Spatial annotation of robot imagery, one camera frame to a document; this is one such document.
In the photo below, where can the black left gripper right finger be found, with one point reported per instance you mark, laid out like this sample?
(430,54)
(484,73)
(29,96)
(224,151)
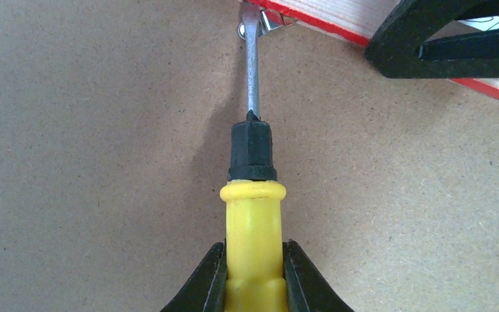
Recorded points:
(307,289)

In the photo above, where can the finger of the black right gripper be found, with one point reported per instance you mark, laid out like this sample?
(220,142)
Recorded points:
(403,48)

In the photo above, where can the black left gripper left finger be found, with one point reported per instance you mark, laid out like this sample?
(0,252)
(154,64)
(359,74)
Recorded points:
(204,290)

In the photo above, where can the yellow handled screwdriver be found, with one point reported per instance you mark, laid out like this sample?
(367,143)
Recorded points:
(254,247)

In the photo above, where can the red picture frame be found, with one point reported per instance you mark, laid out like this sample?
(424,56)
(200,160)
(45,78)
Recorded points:
(115,122)

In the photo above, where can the metal frame retaining clip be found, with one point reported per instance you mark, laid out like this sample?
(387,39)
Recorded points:
(271,20)

